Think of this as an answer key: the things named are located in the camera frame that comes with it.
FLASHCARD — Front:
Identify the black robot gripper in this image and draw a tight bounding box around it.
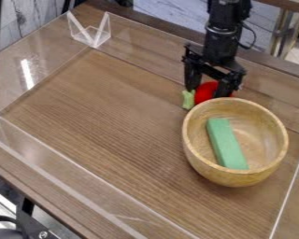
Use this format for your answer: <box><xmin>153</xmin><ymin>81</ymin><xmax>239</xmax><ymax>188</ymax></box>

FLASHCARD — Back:
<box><xmin>181</xmin><ymin>43</ymin><xmax>245</xmax><ymax>98</ymax></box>

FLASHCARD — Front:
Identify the red plush fruit green stem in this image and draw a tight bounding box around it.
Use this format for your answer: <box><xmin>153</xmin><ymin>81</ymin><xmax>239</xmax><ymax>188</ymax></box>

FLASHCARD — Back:
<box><xmin>181</xmin><ymin>81</ymin><xmax>217</xmax><ymax>110</ymax></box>

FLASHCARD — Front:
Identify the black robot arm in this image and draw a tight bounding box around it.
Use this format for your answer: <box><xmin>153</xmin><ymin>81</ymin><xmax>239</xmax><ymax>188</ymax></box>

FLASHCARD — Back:
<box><xmin>181</xmin><ymin>0</ymin><xmax>252</xmax><ymax>98</ymax></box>

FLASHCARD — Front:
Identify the green rectangular block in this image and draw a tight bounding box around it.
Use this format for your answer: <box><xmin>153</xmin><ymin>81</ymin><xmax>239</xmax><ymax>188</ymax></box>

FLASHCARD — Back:
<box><xmin>205</xmin><ymin>118</ymin><xmax>249</xmax><ymax>170</ymax></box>

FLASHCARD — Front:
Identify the light wooden bowl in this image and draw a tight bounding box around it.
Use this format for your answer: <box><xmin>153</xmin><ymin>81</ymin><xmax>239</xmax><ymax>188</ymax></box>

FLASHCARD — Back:
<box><xmin>181</xmin><ymin>98</ymin><xmax>290</xmax><ymax>188</ymax></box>

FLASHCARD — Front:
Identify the wooden background table leg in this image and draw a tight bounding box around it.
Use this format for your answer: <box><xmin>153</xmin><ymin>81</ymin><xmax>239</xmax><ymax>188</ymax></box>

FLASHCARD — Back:
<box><xmin>269</xmin><ymin>9</ymin><xmax>299</xmax><ymax>59</ymax></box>

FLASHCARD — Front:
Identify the clear acrylic tray wall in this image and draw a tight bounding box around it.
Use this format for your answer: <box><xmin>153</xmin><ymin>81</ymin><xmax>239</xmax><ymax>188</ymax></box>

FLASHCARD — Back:
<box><xmin>0</xmin><ymin>105</ymin><xmax>199</xmax><ymax>239</ymax></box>

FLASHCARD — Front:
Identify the black metal table frame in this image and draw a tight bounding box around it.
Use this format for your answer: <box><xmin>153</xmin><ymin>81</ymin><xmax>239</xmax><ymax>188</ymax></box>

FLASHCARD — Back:
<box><xmin>0</xmin><ymin>180</ymin><xmax>62</xmax><ymax>239</ymax></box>

